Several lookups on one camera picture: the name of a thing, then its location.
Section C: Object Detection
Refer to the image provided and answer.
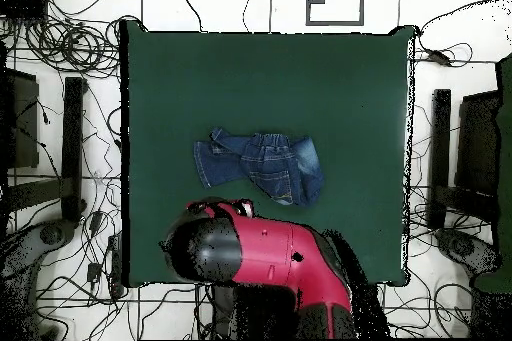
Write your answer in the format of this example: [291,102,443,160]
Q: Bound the grey office chair base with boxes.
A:
[0,218,78,341]
[434,227,503,280]

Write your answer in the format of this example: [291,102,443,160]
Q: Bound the flat black box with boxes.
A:
[0,0,49,21]

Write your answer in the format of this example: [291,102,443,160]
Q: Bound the coil of black cables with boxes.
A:
[23,15,122,79]

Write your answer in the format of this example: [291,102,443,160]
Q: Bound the grey square frame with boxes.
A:
[305,0,366,27]

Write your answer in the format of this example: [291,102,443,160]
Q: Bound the blue denim jeans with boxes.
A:
[193,127,326,208]

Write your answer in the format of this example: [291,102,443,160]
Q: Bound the green cloth sheet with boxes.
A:
[473,52,512,295]

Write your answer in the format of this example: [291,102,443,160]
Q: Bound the black power strip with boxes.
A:
[106,232,124,299]

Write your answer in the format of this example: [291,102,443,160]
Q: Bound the dark box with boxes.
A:
[0,67,41,170]
[454,90,501,198]

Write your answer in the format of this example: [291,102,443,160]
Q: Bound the dark green table cloth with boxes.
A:
[119,20,417,288]

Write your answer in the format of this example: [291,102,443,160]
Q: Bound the black stand foot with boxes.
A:
[426,88,501,231]
[5,76,88,224]

